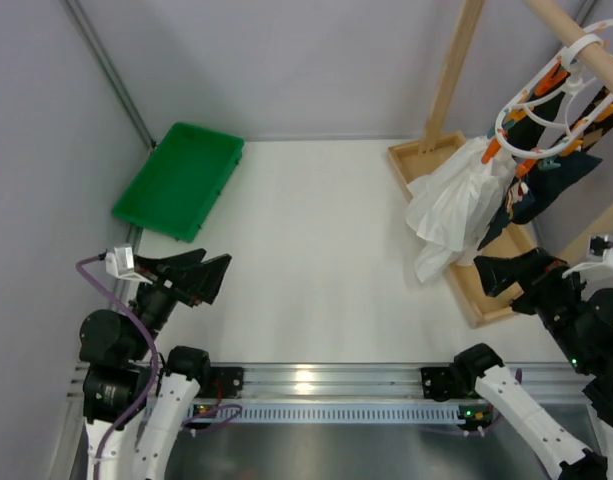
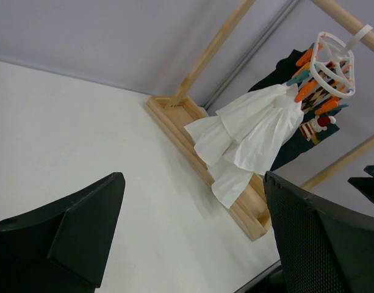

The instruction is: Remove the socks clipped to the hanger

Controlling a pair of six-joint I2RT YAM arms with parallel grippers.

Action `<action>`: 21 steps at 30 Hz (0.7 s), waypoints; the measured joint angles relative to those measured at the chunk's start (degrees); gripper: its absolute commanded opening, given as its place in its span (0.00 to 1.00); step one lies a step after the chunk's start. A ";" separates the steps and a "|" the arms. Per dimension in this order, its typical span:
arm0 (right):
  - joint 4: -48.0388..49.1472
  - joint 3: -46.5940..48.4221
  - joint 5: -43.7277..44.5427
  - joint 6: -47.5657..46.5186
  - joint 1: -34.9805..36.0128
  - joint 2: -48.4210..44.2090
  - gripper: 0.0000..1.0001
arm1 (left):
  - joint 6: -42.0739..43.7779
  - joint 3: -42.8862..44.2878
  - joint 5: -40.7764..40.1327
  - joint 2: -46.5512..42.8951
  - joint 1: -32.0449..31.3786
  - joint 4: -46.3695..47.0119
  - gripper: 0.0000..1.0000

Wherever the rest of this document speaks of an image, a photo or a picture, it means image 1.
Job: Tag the white cloth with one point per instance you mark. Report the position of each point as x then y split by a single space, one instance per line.
451 207

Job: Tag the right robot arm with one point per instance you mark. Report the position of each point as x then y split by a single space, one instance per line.
581 327

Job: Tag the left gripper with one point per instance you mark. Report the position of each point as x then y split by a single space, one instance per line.
175 283

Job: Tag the green plastic tray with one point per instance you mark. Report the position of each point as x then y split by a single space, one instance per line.
179 184

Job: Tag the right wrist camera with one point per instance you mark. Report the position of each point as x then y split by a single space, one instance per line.
600 261

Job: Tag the white clip hanger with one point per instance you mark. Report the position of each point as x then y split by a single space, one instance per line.
579 80

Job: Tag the aluminium mounting rail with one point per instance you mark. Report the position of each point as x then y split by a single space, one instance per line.
306 380

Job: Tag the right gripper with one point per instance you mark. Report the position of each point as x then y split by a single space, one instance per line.
531 288

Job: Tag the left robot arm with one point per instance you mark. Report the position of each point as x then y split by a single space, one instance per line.
136 401

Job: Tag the dark navy sock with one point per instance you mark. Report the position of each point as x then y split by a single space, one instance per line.
540 188
504 216

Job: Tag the brown argyle sock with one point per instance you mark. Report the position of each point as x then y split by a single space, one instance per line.
596 130
520 130

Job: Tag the white slotted cable duct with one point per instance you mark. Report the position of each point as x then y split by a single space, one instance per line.
435 413

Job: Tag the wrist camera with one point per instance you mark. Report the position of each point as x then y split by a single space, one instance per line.
120 263
600 261

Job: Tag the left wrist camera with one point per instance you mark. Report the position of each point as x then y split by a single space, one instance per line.
120 263

